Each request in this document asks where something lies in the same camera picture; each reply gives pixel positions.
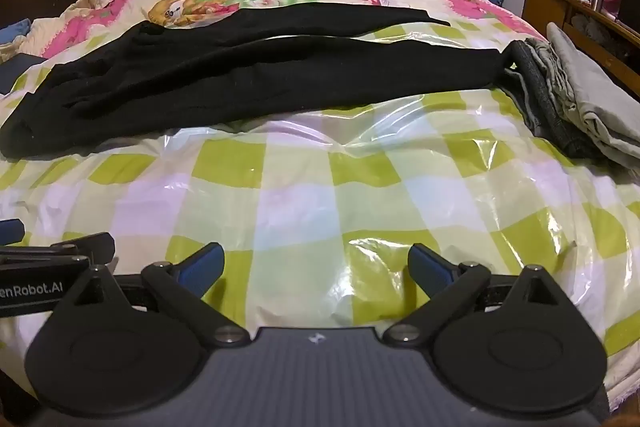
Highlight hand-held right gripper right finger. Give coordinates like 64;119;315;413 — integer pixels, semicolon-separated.
382;244;573;348

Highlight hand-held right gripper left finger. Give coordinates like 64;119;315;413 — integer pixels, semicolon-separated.
65;243;251;349

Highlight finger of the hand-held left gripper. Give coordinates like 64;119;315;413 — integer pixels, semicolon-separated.
0;219;26;247
0;232;117;265

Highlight black pants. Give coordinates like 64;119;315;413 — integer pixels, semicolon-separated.
0;2;516;158

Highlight dark grey folded pants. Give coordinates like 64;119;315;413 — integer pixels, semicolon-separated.
500;39;601;158

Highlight light grey folded pants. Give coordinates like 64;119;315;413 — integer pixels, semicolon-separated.
545;23;640;170

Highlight green checked plastic sheet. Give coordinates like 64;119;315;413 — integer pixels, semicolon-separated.
0;19;640;408

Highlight blue cloth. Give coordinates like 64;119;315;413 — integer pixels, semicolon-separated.
0;19;33;45

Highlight cartoon printed quilt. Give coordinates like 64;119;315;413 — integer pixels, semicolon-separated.
0;0;546;72

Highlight wooden desk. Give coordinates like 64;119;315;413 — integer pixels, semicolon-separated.
522;0;640;98

